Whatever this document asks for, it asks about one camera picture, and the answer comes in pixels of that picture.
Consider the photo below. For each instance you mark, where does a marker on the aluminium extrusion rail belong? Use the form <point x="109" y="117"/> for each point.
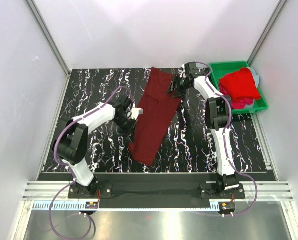
<point x="267" y="191"/>

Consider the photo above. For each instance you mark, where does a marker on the green plastic bin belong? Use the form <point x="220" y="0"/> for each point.
<point x="220" y="69"/>

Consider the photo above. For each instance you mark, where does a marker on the pink t shirt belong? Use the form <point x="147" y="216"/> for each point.
<point x="246" y="103"/>

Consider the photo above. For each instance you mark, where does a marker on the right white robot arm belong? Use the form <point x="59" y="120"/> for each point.
<point x="218" y="118"/>

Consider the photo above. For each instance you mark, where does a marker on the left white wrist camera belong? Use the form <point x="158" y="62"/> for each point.
<point x="136" y="112"/>

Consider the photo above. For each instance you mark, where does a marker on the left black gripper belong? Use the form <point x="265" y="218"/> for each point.
<point x="129" y="133"/>

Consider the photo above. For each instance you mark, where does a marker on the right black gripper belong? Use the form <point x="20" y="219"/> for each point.
<point x="179" y="92"/>

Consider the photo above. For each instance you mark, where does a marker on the left aluminium frame post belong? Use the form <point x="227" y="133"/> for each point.
<point x="33" y="8"/>

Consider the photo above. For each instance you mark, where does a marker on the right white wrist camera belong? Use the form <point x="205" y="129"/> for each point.
<point x="183" y="74"/>

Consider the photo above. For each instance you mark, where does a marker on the bright red t shirt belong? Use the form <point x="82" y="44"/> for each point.
<point x="240" y="85"/>

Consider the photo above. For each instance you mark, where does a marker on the white slotted cable duct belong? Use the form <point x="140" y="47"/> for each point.
<point x="64" y="205"/>

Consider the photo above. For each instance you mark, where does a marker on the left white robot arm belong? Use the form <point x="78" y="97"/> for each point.
<point x="71" y="139"/>

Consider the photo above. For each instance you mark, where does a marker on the aluminium frame post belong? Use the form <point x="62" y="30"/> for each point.
<point x="33" y="8"/>
<point x="267" y="30"/>

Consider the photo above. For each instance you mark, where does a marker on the right aluminium frame post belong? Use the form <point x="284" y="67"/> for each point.
<point x="267" y="30"/>

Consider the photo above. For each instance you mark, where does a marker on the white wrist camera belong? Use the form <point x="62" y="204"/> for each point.
<point x="136" y="112"/>
<point x="183" y="74"/>

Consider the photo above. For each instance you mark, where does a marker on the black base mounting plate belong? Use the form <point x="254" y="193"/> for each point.
<point x="157" y="191"/>

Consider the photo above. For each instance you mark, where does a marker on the dark red t shirt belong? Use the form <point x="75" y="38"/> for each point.
<point x="159" y="109"/>

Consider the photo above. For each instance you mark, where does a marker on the light blue t shirt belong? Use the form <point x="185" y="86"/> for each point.
<point x="255" y="76"/>

